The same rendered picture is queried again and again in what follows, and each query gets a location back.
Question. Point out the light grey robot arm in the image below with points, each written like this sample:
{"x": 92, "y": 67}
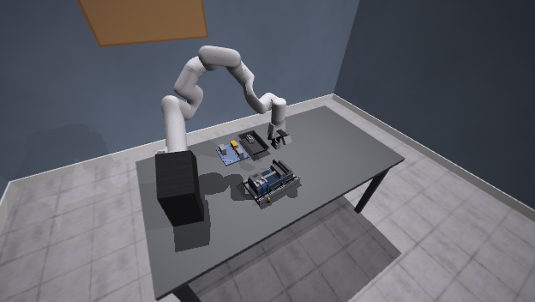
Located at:
{"x": 209, "y": 59}

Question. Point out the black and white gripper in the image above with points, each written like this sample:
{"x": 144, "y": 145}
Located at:
{"x": 273, "y": 132}

